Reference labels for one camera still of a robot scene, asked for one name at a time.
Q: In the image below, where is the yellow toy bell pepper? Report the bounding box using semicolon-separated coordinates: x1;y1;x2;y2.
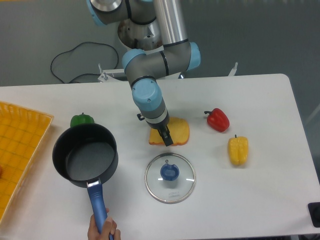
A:
227;134;249;166

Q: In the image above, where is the glass lid blue knob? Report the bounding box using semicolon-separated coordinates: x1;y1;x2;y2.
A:
144;152;196;204

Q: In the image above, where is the yellow plastic basket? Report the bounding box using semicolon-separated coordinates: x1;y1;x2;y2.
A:
0;101;54;220

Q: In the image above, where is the black saucepan blue handle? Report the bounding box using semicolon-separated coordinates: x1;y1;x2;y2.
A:
52;123;119;232

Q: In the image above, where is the black cable on floor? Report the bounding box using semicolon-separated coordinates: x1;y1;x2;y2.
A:
50;41;120;84

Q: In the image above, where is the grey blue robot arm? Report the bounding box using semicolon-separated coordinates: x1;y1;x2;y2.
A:
86;0;201;146

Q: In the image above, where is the red toy bell pepper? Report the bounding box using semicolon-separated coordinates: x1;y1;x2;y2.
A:
204;108;230;133

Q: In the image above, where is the black device at table edge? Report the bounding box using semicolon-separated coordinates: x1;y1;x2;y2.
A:
307;202;320;228

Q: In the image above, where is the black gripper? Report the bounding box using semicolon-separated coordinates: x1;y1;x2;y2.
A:
137;113;174;147

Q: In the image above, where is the person's hand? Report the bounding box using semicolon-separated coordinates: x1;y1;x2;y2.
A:
87;215;121;240

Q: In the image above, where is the green toy bell pepper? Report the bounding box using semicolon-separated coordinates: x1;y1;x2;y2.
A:
70;112;95;128

